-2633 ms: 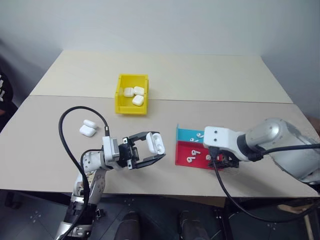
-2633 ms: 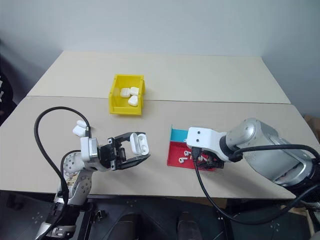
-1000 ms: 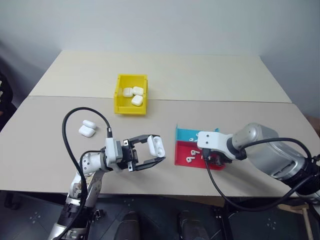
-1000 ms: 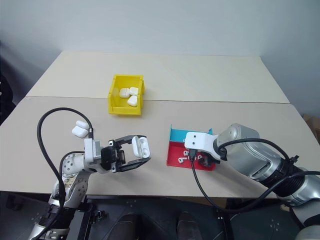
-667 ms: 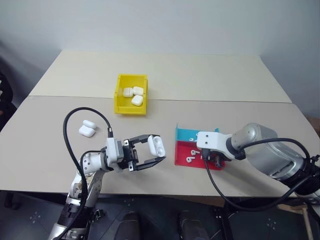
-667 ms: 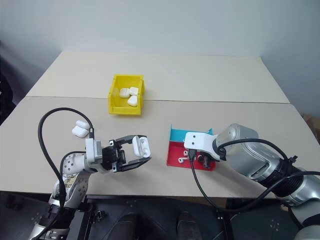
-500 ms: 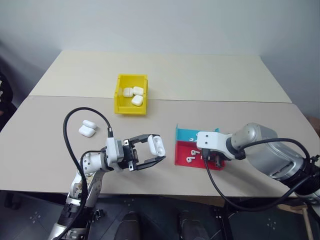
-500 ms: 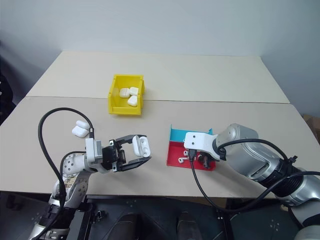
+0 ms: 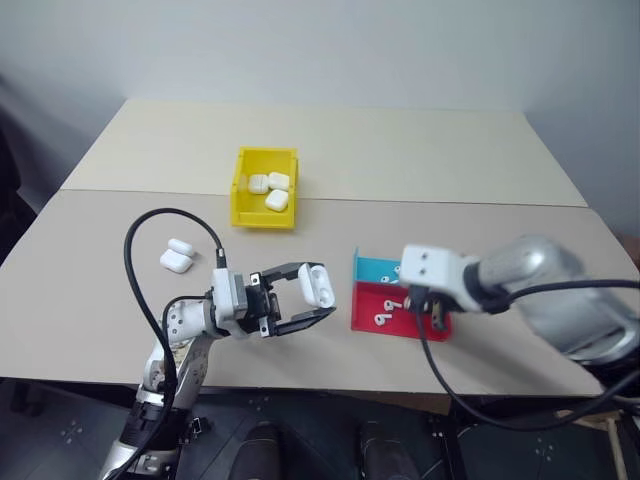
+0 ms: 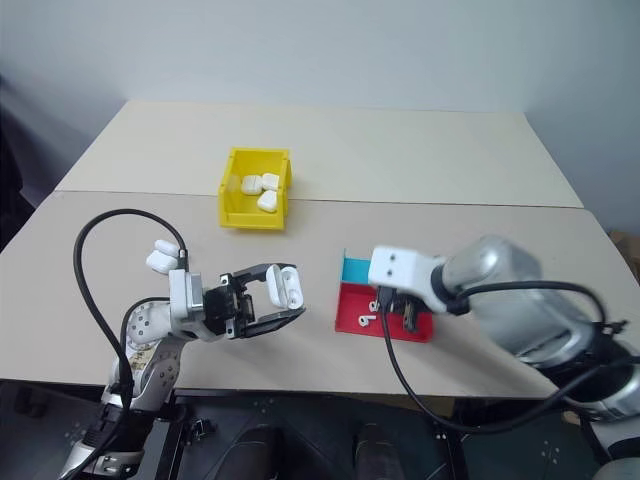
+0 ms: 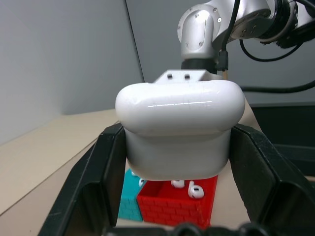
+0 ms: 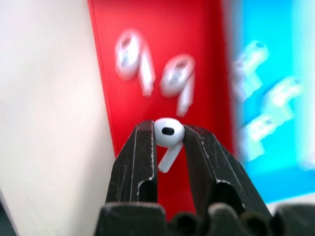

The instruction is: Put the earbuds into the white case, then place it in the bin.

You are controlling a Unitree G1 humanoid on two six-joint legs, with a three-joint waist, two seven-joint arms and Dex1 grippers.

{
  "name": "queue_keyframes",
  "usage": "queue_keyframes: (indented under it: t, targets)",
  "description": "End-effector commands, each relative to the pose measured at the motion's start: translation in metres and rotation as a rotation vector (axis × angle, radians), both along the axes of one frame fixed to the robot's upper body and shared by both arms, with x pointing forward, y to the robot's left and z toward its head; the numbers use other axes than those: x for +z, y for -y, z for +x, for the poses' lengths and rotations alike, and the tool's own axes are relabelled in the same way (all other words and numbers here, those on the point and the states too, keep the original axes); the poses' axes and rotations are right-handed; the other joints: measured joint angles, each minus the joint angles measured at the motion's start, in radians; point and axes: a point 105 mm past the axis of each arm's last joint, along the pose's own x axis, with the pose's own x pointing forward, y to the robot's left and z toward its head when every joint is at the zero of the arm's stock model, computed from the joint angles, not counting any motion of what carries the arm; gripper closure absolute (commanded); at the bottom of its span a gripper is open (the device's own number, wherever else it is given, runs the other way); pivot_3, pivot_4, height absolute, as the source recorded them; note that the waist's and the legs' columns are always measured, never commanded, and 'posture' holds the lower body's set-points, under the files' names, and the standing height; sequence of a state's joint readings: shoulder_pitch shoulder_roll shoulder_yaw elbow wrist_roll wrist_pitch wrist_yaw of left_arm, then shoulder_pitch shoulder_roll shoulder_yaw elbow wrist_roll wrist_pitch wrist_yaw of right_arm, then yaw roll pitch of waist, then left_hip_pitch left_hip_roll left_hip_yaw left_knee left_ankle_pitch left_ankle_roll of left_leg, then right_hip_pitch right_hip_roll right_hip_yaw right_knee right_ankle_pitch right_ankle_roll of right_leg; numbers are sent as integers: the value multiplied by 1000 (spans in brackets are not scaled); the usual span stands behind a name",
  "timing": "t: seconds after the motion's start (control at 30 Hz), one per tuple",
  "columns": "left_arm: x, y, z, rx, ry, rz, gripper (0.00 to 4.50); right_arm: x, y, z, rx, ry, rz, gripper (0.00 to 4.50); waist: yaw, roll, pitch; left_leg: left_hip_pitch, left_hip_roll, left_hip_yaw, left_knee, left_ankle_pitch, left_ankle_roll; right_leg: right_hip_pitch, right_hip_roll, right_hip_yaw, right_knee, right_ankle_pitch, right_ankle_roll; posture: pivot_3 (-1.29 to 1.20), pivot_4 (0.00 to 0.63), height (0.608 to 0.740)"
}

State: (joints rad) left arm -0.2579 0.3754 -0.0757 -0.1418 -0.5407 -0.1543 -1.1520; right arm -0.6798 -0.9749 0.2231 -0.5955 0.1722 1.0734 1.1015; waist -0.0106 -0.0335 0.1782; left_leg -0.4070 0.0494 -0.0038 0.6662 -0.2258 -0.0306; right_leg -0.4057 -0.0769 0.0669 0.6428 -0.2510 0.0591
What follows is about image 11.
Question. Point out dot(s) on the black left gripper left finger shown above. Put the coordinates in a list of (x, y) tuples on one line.
[(81, 196)]

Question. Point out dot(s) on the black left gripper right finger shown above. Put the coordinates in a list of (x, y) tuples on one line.
[(270, 186)]

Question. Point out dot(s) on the white earbud charging case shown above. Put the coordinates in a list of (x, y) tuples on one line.
[(179, 127)]

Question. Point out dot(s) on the teal brick-pattern bin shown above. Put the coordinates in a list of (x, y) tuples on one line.
[(129, 199)]

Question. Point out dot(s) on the red brick-pattern bin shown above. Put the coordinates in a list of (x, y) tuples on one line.
[(172, 209)]

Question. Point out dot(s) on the white earbud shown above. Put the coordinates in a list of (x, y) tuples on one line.
[(142, 182), (178, 184), (134, 174), (195, 191)]

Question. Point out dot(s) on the black flat panel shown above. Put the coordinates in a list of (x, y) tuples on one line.
[(285, 127)]

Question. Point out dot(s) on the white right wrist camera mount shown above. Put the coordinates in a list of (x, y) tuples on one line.
[(177, 75)]

